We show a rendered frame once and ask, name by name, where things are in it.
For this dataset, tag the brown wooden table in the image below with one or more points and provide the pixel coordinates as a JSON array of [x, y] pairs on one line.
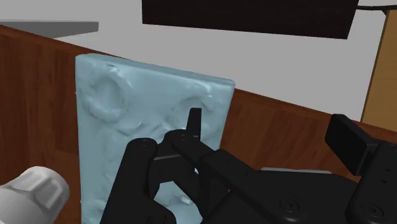
[[37, 108]]

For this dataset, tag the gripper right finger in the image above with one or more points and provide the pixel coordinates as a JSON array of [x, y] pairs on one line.
[[372, 186]]

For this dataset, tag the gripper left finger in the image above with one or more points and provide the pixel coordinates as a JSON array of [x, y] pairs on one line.
[[139, 173]]

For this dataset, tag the tan wooden cabinet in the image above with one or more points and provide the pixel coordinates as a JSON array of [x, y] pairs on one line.
[[383, 86]]

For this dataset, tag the white faceted knob bottle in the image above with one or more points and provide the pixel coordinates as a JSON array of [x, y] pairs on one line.
[[28, 198]]

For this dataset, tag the light blue embossed slab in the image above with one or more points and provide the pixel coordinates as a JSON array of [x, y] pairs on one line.
[[130, 102]]

